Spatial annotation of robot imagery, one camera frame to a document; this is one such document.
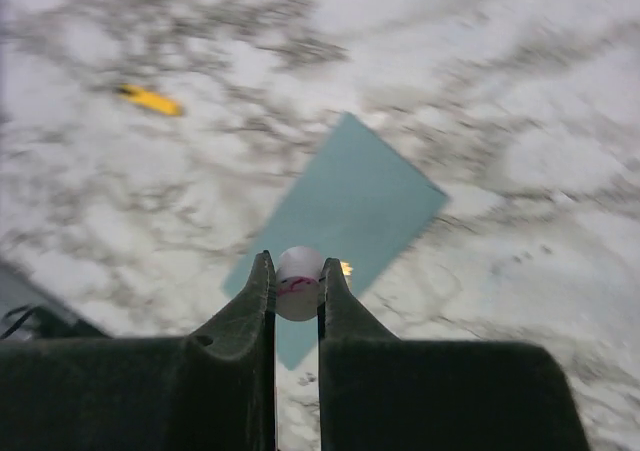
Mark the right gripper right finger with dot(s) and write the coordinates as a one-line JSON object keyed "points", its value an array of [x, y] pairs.
{"points": [[380, 392]]}

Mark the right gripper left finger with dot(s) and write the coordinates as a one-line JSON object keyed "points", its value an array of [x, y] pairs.
{"points": [[67, 385]]}

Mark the white glue stick cap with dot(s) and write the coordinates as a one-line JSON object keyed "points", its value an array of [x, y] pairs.
{"points": [[298, 274]]}

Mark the teal envelope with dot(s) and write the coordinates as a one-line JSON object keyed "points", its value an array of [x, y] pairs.
{"points": [[358, 200]]}

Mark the yellow utility knife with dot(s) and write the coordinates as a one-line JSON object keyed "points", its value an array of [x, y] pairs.
{"points": [[148, 99]]}

